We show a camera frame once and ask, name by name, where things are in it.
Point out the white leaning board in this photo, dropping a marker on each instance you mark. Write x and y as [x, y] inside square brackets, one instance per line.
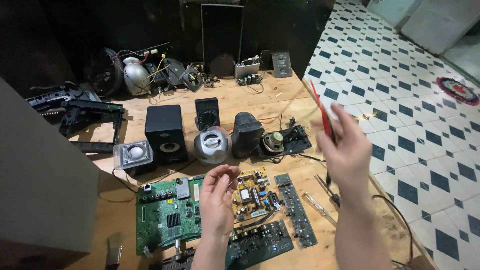
[438, 22]

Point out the clear square speaker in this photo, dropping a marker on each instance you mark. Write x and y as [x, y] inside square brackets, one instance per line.
[133, 153]

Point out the large green circuit board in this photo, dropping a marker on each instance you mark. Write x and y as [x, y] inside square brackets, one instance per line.
[165, 217]

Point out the narrow dark circuit board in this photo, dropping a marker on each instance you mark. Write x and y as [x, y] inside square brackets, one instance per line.
[296, 213]

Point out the black curved speaker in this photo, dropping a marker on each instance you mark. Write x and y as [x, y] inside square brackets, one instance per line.
[245, 133]

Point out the small metal parts cluster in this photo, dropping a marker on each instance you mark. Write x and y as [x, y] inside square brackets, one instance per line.
[210, 80]

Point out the round red doormat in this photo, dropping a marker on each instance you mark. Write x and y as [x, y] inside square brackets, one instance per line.
[457, 90]

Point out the black digital multimeter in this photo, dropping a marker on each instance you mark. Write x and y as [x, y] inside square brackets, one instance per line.
[207, 112]

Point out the small grey transformer part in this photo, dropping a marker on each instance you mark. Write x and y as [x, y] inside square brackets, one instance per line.
[192, 78]

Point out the person's right hand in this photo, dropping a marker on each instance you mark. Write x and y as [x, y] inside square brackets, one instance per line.
[348, 161]

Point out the black round speaker basket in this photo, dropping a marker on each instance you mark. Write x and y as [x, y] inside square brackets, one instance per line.
[107, 73]

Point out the amplifier board with heat sink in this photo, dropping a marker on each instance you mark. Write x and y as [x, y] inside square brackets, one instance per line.
[247, 70]

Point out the speaker driver on black panel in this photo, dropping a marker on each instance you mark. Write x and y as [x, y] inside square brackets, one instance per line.
[275, 141]

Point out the black tuner component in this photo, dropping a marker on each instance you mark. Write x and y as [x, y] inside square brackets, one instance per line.
[180, 260]

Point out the small black label plate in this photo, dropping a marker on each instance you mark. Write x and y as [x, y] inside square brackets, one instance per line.
[282, 64]

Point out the silver round speaker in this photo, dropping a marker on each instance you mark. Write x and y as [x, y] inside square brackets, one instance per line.
[212, 144]

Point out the black box speaker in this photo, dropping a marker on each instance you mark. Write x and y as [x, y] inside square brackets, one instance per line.
[165, 127]

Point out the tall black speaker panel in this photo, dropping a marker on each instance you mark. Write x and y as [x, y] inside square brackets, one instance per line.
[222, 33]

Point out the black multimeter probe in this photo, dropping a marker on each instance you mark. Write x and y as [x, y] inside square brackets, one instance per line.
[329, 178]

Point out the dark circuit board with knobs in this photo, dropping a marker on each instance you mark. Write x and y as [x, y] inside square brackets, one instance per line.
[262, 242]

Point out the long black circuit strip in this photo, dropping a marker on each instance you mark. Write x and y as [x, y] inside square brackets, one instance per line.
[150, 50]

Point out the yellow power supply board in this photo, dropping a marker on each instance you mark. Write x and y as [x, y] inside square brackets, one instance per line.
[251, 195]

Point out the red multimeter probe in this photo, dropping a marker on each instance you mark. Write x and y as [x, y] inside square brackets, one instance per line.
[318, 99]

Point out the black plastic frame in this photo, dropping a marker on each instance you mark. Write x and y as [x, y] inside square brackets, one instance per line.
[75, 108]

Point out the person's left hand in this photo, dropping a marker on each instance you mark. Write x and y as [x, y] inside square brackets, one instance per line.
[215, 210]

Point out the large grey cabinet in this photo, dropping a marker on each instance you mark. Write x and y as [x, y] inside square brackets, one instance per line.
[41, 176]

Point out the silver bulb-shaped housing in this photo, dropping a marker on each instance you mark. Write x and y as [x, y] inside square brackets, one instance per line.
[135, 77]

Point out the person's right fingers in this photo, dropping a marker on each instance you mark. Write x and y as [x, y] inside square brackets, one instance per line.
[339, 123]

